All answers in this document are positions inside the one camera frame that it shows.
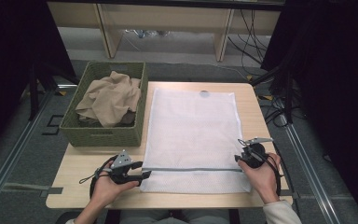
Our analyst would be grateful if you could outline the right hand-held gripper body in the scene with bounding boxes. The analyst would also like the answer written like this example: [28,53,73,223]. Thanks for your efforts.
[241,137,274,169]

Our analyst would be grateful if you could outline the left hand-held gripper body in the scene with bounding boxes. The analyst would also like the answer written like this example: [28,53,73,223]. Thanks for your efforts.
[106,149,143,185]

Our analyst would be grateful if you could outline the green woven basket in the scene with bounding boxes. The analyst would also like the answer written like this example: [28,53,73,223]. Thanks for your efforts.
[59,61,149,147]

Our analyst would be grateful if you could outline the white mesh laundry bag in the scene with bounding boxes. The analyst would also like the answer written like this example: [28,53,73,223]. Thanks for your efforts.
[139,87,252,194]

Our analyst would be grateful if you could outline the beige garment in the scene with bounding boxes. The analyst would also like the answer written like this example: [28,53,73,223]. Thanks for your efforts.
[75,70,143,129]

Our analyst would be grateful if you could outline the person's right hand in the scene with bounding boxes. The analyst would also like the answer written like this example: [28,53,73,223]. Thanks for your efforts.
[238,153,282,204]

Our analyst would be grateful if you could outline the person's left hand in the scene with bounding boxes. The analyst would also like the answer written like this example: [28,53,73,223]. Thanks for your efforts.
[91,170,140,206]

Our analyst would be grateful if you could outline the person's legs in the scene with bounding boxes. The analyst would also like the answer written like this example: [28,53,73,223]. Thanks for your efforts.
[119,208,231,224]

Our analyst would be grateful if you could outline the black metal stand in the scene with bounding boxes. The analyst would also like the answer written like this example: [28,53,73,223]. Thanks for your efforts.
[250,64,295,125]
[27,60,78,122]

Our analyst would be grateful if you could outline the black curtain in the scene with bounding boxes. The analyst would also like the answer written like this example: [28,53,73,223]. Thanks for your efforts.
[0,0,77,162]
[260,0,358,224]

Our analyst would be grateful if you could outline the clear plastic litter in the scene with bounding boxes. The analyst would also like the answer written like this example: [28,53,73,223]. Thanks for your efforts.
[125,28,171,39]

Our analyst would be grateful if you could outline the light wooden desk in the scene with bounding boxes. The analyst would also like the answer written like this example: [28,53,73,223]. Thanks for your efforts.
[47,0,285,63]

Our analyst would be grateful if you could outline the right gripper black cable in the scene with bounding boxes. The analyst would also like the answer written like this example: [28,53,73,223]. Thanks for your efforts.
[260,152,284,197]

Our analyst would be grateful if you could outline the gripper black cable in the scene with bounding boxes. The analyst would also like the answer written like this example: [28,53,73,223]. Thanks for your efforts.
[89,154,119,199]
[260,152,284,197]

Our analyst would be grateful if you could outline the left gripper grey wrist strap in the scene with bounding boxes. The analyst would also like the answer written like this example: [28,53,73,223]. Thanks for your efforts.
[78,167,113,185]

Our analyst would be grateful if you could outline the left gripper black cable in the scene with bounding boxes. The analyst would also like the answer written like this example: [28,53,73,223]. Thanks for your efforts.
[89,154,119,199]

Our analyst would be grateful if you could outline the black floor cables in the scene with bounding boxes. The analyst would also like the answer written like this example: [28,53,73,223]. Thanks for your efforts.
[257,92,296,129]

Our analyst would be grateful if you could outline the metal floor rail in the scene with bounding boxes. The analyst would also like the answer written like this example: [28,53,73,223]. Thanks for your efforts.
[0,83,78,216]
[279,115,343,224]

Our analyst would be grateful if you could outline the bundle of black cables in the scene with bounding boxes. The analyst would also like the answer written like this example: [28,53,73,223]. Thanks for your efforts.
[227,8,269,68]

